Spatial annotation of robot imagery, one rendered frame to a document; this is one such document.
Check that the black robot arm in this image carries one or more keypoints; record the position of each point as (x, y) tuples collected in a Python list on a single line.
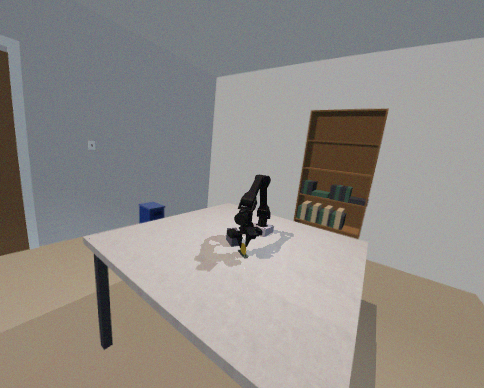
[(249, 201)]

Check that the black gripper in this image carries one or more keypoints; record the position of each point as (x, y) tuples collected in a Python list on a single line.
[(232, 233)]

